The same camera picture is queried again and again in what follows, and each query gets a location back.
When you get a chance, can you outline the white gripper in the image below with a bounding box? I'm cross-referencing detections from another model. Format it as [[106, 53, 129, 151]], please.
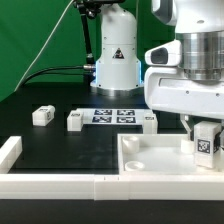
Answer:
[[144, 40, 224, 139]]

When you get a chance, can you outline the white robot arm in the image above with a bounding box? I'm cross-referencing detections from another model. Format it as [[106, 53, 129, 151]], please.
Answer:
[[91, 0, 224, 122]]

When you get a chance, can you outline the white U-shaped obstacle fence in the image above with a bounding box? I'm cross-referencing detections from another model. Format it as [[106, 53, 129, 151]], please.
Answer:
[[0, 136, 224, 200]]

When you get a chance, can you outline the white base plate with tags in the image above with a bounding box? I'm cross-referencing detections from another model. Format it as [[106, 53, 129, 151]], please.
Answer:
[[67, 108, 158, 134]]

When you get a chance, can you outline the black cable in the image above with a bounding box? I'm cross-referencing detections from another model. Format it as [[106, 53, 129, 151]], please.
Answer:
[[20, 65, 98, 88]]

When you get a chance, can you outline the black camera stand pole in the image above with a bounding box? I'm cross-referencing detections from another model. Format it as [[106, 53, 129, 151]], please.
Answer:
[[73, 0, 125, 71]]

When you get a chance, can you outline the white cable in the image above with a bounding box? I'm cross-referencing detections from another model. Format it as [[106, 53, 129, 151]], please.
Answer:
[[14, 0, 75, 92]]

